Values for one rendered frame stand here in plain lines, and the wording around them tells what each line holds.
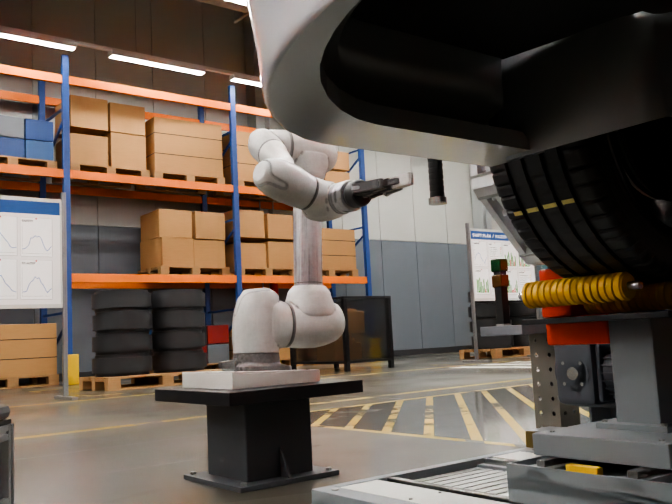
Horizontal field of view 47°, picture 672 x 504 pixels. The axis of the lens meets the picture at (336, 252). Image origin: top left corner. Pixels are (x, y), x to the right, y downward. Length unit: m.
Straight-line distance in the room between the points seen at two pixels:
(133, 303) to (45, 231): 1.60
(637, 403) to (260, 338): 1.26
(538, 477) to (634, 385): 0.28
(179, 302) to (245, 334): 6.56
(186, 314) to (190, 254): 3.11
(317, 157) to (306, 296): 0.49
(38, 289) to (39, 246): 0.40
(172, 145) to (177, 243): 1.53
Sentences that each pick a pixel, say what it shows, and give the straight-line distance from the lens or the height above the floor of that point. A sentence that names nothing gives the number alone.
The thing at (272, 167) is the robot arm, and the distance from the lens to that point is 2.09.
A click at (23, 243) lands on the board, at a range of 7.59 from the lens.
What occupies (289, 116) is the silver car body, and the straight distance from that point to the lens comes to 1.10.
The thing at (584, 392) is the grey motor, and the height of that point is 0.27.
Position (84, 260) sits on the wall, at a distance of 12.63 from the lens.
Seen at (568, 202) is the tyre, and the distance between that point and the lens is 1.50.
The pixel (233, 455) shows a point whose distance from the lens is 2.51.
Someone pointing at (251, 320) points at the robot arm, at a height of 0.51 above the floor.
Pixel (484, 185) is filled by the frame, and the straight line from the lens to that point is 1.64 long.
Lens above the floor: 0.44
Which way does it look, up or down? 6 degrees up
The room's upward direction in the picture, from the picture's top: 3 degrees counter-clockwise
